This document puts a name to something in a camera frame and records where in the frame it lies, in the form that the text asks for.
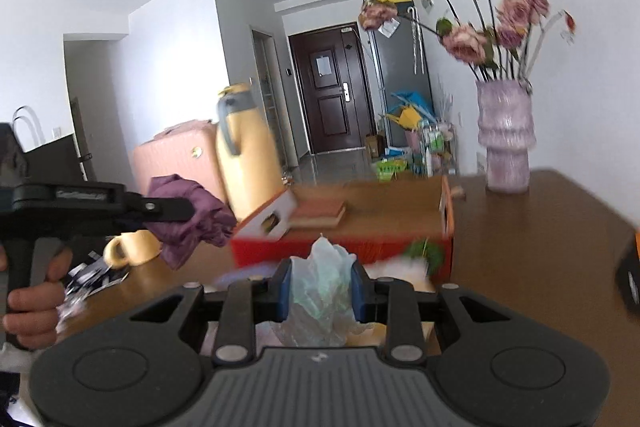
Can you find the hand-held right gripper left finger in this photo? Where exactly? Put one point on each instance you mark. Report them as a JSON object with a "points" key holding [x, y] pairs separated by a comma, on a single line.
{"points": [[282, 292]]}

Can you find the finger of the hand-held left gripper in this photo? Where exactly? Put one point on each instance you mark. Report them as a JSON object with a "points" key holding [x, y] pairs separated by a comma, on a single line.
{"points": [[160, 207]]}

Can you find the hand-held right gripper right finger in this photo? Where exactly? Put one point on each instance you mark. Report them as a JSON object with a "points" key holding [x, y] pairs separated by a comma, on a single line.
{"points": [[358, 294]]}

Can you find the white plastic bag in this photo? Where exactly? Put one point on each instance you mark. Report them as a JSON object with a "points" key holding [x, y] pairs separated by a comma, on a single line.
{"points": [[325, 287]]}

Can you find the purple cloth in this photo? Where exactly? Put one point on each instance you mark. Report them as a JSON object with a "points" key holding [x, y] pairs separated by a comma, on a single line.
{"points": [[200, 229]]}

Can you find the red cardboard box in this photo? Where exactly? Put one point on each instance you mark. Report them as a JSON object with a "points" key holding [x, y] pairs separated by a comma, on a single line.
{"points": [[380, 242]]}

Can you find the person's left hand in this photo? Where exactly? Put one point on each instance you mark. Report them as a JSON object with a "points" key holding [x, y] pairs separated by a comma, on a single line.
{"points": [[35, 312]]}

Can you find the yellow mug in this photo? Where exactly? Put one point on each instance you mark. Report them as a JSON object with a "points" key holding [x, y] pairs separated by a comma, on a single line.
{"points": [[137, 247]]}

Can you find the pink suitcase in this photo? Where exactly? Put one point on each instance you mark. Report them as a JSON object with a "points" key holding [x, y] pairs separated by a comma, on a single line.
{"points": [[175, 157]]}

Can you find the black paper bag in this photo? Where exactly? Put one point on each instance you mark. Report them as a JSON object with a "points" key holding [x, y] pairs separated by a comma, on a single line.
{"points": [[55, 162]]}

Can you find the pile of candy wrappers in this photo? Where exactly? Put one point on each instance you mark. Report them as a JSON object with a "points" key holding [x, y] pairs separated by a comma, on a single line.
{"points": [[82, 277]]}

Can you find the brown book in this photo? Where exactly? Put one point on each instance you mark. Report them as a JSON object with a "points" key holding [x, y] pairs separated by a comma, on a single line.
{"points": [[320, 213]]}

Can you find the yellow thermos jug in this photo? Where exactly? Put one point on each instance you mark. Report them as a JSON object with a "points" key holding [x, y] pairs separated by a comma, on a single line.
{"points": [[247, 157]]}

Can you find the green basket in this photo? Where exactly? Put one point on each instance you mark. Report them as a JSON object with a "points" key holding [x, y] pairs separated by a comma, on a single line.
{"points": [[391, 168]]}

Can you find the small pink table trinket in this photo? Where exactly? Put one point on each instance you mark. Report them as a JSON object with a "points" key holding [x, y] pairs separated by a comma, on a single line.
{"points": [[457, 192]]}

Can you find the small cardboard box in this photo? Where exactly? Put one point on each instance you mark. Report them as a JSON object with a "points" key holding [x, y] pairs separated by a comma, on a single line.
{"points": [[375, 146]]}

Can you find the white trolley rack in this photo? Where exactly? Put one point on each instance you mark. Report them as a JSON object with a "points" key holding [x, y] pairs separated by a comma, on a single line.
{"points": [[440, 147]]}

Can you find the dark brown door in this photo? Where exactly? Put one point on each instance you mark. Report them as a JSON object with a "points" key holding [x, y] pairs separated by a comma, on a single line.
{"points": [[330, 107]]}

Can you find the blue and yellow folded items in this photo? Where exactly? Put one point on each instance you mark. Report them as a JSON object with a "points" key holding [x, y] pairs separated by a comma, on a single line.
{"points": [[407, 109]]}

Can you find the purple glass vase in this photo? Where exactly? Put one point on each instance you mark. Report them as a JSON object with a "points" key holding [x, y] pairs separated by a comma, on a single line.
{"points": [[505, 142]]}

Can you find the grey refrigerator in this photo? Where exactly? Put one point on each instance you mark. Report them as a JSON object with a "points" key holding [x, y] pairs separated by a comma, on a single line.
{"points": [[400, 62]]}

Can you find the black and orange object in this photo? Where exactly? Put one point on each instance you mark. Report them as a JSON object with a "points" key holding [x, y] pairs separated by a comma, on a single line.
{"points": [[631, 272]]}

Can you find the dried pink roses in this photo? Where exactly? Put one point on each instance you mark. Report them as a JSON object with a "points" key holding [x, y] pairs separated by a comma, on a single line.
{"points": [[470, 42]]}

